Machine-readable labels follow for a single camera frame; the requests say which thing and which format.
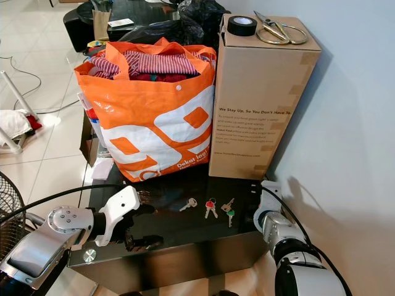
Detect white tube stand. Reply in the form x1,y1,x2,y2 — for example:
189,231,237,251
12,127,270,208
0,70,41,155

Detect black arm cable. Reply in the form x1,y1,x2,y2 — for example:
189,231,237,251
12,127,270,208
263,187,354,296
0,184,125,226

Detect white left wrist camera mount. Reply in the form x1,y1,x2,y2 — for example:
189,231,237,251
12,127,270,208
96,186,141,247

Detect red capped key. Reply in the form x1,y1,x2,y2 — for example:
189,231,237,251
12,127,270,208
204,198,219,220

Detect white paper card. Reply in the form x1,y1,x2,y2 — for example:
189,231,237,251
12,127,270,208
91,157,114,181

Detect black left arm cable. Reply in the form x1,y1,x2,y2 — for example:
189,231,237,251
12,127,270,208
0,184,125,226

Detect green capped key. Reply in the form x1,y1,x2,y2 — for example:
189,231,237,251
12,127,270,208
221,198,236,228

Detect dark background table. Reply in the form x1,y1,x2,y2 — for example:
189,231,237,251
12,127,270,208
108,0,199,33

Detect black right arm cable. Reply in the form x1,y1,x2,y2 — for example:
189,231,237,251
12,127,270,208
263,187,354,296

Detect metal grille fan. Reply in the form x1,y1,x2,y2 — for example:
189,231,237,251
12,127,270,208
0,171,39,260

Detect white crumpled cloth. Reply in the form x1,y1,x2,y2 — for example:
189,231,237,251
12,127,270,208
0,110,33,140

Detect red white striped clothes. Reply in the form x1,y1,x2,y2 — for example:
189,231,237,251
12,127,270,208
93,51,203,84

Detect black plastic garbage bag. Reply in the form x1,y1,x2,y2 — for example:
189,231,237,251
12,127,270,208
117,0,230,50

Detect small open cardboard box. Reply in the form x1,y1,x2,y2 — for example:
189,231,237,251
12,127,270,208
79,113,101,168

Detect orange white shopping bag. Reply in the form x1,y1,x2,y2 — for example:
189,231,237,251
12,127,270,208
74,38,217,183

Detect gold handled scissors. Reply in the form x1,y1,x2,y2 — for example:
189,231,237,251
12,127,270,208
253,10,309,46

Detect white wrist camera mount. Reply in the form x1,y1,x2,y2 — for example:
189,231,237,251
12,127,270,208
259,180,283,210
96,186,141,247

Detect plain silver key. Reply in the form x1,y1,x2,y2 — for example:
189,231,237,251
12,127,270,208
179,197,198,212

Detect white paper sheet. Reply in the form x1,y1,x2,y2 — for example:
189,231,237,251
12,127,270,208
108,18,135,28

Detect thin black floor cable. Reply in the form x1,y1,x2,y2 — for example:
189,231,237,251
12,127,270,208
0,55,82,115

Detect black tape roll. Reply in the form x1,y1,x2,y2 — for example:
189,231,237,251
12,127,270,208
227,15,258,37

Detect black glass table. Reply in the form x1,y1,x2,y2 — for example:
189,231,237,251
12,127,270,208
68,163,271,294

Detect brown paper bag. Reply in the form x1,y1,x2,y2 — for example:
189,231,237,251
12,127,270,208
93,7,112,43

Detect tall brown cardboard box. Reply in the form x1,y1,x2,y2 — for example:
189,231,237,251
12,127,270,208
208,14,323,181

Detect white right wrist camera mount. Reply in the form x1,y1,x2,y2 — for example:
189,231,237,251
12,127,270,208
259,180,283,210

